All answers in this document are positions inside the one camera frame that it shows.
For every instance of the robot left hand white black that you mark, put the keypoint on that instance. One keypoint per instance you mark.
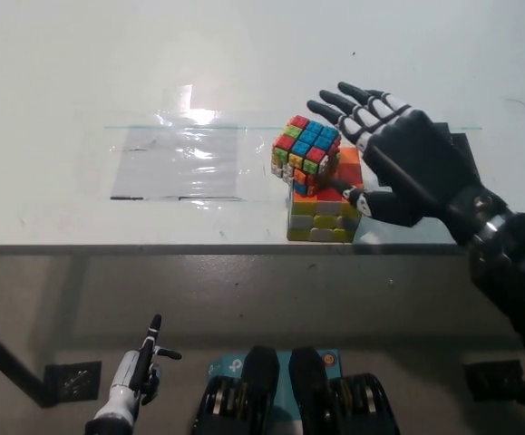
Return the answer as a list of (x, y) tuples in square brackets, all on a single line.
[(128, 376)]

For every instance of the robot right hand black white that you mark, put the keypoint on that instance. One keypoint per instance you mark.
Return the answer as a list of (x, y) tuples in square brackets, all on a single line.
[(416, 163)]

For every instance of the small studded multicolour puzzle cube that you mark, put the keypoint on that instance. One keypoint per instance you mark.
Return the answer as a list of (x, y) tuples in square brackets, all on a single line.
[(305, 151)]

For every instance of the black desk foot plate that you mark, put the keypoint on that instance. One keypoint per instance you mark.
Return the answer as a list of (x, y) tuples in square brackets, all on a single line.
[(491, 380), (74, 381)]

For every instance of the large orange red puzzle cube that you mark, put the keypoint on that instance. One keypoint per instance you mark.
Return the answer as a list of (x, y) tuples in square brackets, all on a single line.
[(321, 219)]

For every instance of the black desk leg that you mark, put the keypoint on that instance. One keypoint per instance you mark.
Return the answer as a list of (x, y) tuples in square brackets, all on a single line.
[(3, 358)]

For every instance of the black tape patch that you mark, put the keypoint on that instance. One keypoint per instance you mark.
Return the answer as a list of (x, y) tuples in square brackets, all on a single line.
[(463, 149)]

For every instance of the clear plastic sheet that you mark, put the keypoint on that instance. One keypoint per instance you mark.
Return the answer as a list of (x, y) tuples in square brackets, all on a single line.
[(176, 167)]

